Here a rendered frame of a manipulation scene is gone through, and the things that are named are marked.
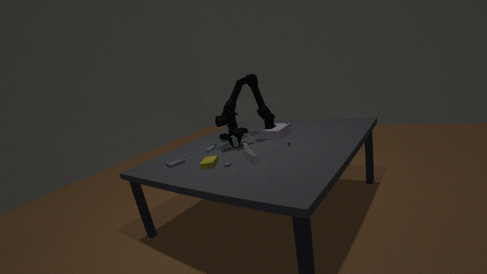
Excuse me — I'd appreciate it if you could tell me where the olive yellow block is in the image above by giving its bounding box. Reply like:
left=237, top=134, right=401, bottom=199
left=200, top=156, right=219, bottom=169

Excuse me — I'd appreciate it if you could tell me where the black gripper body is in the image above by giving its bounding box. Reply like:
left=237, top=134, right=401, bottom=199
left=219, top=123, right=248, bottom=140

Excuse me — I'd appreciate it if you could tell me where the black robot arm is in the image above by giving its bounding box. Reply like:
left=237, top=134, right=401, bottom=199
left=215, top=74, right=276, bottom=137

